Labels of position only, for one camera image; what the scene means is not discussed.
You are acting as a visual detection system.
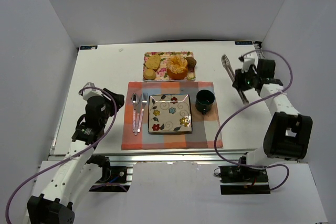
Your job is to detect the square floral plate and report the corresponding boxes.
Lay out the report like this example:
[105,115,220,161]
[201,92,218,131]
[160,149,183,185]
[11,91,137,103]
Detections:
[148,94,193,134]

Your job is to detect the blue table label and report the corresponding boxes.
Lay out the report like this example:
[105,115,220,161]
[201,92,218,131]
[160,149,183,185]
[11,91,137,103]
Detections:
[79,45,98,50]
[234,40,254,46]

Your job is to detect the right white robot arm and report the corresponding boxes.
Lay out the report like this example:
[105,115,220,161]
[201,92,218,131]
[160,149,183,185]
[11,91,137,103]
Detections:
[233,57,313,166]

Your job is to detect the floral serving tray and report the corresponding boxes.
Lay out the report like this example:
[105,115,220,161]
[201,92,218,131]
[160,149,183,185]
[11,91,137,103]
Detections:
[143,51,196,81]

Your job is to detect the metal tongs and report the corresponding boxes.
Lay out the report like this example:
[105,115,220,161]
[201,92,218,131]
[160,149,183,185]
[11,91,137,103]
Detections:
[221,55,249,105]

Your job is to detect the spoon with pink handle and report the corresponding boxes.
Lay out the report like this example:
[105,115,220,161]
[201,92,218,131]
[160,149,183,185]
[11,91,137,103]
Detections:
[132,93,139,134]

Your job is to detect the dark green mug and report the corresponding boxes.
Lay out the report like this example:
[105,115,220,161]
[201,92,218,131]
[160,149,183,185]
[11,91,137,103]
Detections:
[195,90,215,115]

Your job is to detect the fork with pink handle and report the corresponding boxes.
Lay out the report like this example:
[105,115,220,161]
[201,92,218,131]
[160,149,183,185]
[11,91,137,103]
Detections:
[138,93,148,133]

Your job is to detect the orange sugar-topped bun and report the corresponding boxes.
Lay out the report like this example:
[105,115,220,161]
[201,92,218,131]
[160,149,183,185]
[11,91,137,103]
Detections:
[166,55,188,80]

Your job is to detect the oval herb bread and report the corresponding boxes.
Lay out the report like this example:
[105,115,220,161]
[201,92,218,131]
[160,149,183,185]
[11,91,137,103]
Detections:
[145,55,161,71]

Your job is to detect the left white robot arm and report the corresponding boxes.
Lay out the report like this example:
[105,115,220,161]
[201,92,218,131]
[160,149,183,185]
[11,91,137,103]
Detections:
[27,83,124,223]

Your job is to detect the left blue table label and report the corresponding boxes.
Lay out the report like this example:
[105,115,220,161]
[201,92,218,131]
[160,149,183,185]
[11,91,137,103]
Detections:
[79,45,98,50]

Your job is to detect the small yellow muffin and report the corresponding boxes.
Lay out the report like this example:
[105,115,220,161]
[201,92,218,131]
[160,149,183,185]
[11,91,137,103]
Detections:
[143,69,156,80]

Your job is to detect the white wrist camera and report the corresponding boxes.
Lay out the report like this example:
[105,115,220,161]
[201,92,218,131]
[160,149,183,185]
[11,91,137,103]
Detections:
[238,54,255,72]
[79,82,100,101]

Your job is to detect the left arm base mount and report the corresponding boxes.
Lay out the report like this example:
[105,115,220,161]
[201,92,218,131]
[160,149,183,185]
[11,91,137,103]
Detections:
[89,161,133,193]

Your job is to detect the brown chocolate pastry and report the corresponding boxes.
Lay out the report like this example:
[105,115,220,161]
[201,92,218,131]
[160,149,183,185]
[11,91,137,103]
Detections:
[185,57,197,69]

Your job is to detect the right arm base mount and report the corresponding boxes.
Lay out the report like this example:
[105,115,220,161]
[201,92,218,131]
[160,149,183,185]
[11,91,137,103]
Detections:
[214,166,270,195]

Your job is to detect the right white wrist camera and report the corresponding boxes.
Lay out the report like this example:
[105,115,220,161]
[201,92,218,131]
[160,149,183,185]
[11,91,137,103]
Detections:
[238,54,255,72]

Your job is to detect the aluminium table frame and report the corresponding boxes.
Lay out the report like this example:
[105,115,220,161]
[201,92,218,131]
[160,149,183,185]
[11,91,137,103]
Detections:
[50,41,272,158]

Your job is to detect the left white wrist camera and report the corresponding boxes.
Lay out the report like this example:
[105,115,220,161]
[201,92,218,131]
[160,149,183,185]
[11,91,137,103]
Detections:
[79,82,100,101]

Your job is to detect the checkered orange placemat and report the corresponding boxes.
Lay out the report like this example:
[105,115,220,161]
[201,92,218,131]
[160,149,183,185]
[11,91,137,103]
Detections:
[121,81,223,150]

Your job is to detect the right blue table label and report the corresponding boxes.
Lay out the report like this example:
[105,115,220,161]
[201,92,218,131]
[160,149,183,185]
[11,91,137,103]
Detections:
[234,40,254,46]

